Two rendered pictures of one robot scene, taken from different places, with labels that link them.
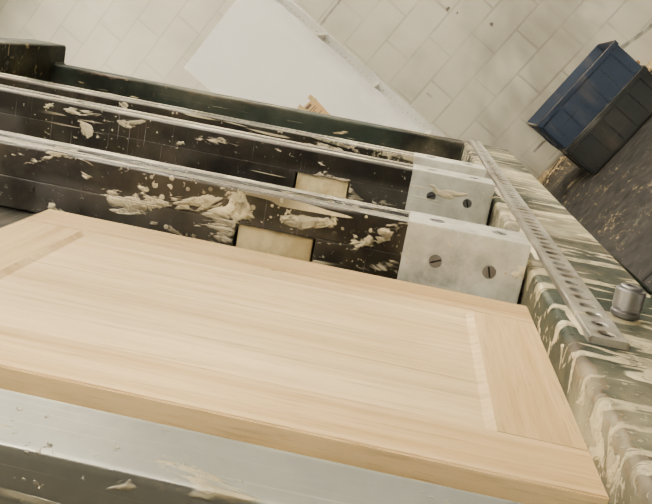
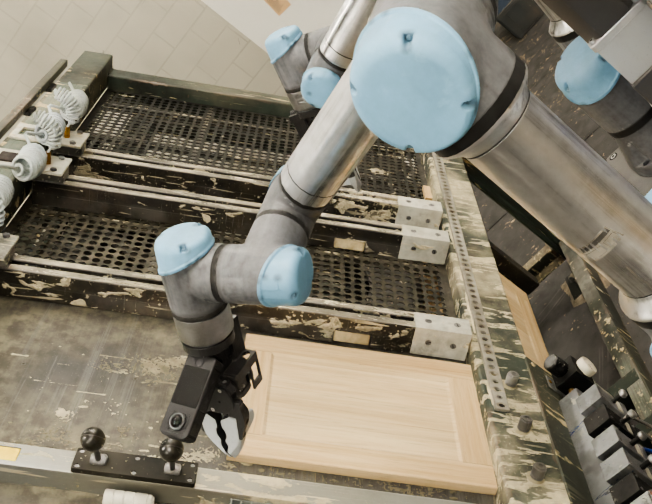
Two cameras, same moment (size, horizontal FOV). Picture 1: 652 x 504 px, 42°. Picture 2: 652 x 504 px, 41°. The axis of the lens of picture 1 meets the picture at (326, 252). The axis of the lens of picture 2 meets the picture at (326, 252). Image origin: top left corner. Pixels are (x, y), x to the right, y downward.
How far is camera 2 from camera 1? 1.18 m
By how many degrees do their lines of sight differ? 17
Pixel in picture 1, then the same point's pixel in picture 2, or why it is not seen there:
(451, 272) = (435, 346)
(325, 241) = (376, 336)
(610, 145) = (533, 13)
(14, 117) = (160, 212)
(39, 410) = (340, 491)
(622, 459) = (501, 478)
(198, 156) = not seen: hidden behind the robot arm
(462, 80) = not seen: outside the picture
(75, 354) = (322, 450)
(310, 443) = (406, 478)
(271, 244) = (350, 337)
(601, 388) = (497, 442)
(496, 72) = not seen: outside the picture
